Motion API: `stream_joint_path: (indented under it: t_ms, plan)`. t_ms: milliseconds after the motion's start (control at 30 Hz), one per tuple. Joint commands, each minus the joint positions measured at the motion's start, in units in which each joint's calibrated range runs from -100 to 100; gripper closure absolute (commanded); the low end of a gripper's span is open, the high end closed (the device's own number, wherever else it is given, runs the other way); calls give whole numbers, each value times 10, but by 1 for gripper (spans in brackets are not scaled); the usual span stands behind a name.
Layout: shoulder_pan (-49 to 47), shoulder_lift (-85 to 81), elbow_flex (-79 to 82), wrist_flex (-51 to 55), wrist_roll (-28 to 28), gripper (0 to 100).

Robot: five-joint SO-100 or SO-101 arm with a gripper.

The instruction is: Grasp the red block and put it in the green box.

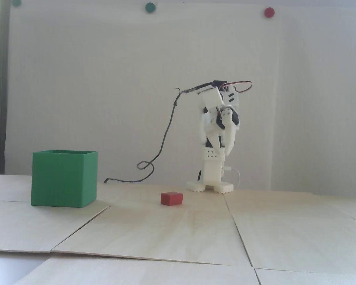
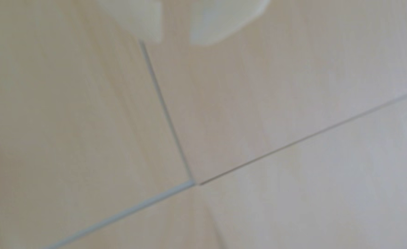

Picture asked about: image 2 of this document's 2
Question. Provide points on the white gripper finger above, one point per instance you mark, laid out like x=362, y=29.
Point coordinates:
x=137, y=17
x=220, y=17

